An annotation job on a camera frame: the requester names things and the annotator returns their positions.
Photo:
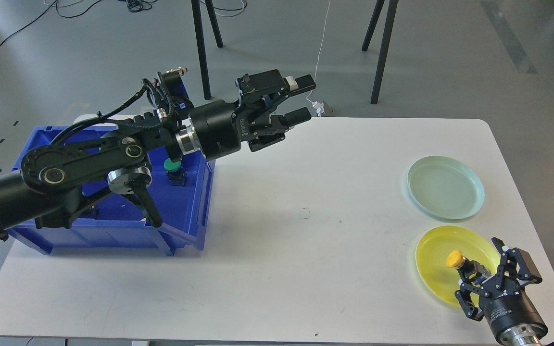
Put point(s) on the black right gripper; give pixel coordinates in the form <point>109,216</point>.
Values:
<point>512,318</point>

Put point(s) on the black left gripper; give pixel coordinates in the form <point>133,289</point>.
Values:
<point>218,131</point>

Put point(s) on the yellow push button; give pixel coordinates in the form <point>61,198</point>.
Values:
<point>462,263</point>

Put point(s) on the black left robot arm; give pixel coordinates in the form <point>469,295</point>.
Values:
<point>107,154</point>

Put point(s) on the yellow plate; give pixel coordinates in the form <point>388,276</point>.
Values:
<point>434,248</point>

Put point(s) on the light green plate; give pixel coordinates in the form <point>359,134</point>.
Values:
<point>445,188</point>

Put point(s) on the blue plastic bin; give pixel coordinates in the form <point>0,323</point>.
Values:
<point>184,211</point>

